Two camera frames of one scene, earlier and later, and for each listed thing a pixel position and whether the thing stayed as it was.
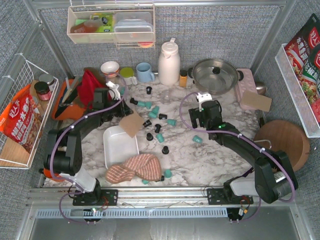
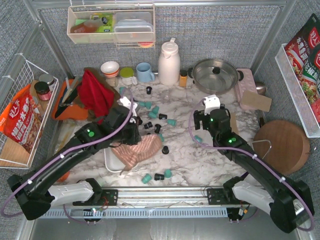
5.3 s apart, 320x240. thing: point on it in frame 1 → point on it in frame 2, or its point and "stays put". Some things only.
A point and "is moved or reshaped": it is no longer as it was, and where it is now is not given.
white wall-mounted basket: (127, 26) stays put
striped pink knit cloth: (144, 167) → (129, 154)
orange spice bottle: (183, 78) stays put
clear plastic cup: (168, 94) stays put
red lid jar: (43, 90) stays put
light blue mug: (144, 73) stays put
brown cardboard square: (131, 123) is moved or reshaped
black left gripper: (124, 110) → (135, 128)
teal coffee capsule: (168, 173) stays put
